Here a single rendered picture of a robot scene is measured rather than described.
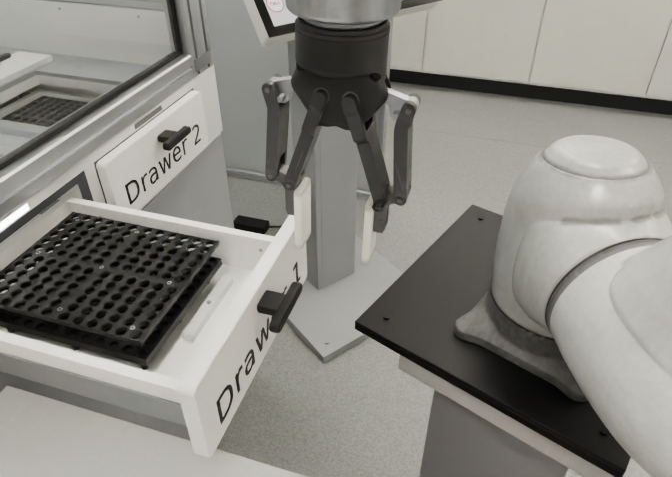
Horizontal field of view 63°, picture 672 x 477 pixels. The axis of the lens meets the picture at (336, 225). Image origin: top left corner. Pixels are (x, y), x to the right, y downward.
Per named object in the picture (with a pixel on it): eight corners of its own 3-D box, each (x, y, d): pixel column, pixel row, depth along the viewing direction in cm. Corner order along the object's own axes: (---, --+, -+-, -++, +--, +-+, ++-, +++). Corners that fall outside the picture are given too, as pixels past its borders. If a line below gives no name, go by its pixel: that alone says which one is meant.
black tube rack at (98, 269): (224, 278, 74) (218, 240, 70) (152, 381, 60) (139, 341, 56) (85, 247, 79) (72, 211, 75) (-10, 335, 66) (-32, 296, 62)
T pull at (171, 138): (192, 132, 95) (190, 125, 94) (169, 152, 89) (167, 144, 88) (173, 129, 96) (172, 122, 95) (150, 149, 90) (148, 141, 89)
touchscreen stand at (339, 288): (430, 302, 188) (475, -13, 128) (323, 363, 167) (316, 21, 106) (343, 231, 221) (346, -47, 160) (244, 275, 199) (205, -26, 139)
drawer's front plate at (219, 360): (307, 275, 77) (305, 211, 70) (210, 461, 55) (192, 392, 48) (296, 273, 77) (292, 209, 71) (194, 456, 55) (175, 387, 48)
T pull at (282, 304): (303, 289, 63) (303, 280, 62) (279, 336, 57) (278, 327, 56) (274, 283, 64) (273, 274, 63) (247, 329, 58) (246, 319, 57)
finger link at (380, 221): (379, 179, 51) (411, 184, 50) (375, 223, 54) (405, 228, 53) (375, 187, 50) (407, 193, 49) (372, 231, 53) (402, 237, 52)
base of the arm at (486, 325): (642, 302, 78) (655, 273, 74) (585, 407, 64) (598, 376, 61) (520, 251, 87) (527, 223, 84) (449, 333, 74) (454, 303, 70)
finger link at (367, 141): (350, 81, 48) (365, 78, 47) (383, 191, 53) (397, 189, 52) (336, 98, 45) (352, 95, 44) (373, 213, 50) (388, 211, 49)
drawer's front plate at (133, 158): (209, 142, 109) (201, 90, 102) (122, 225, 86) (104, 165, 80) (201, 141, 109) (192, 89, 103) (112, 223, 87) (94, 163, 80)
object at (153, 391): (290, 272, 75) (288, 237, 72) (199, 433, 55) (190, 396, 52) (49, 221, 85) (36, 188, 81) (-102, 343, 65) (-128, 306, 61)
